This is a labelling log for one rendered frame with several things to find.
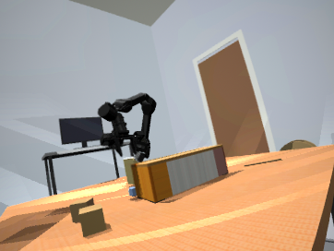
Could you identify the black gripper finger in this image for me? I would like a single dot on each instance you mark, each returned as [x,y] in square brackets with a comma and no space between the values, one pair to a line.
[133,144]
[115,143]

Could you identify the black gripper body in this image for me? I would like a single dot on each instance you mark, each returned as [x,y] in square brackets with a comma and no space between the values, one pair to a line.
[121,132]

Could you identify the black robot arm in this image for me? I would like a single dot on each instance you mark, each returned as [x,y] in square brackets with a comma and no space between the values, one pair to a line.
[109,111]

